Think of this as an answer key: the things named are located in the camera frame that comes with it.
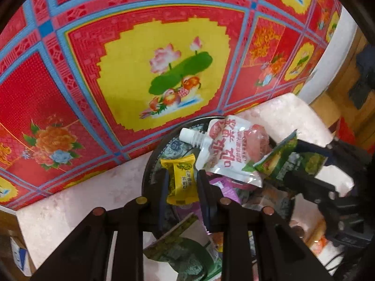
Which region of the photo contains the green snack packet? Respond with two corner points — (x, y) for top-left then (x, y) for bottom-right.
(243, 130), (327, 181)

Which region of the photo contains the yellow snack packet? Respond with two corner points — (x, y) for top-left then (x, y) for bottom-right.
(160, 154), (199, 206)

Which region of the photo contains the purple snack packet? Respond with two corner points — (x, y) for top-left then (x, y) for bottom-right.
(209, 177), (250, 205)

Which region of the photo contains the dark round snack plate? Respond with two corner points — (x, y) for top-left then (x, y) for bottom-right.
(141, 115), (297, 240)

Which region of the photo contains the pink white jelly pouch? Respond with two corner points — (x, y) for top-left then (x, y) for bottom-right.
(179, 115), (271, 188)

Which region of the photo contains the green packet on plate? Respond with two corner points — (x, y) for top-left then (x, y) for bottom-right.
(144, 213), (222, 280)

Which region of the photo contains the red floral patterned cloth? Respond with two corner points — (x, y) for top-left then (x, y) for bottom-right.
(1, 0), (342, 210)

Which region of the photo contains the blue white small box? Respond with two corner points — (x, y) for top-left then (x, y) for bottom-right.
(10, 237), (32, 277)

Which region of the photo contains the wooden bedside shelf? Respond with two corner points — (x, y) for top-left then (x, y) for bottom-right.
(0, 206), (30, 280)

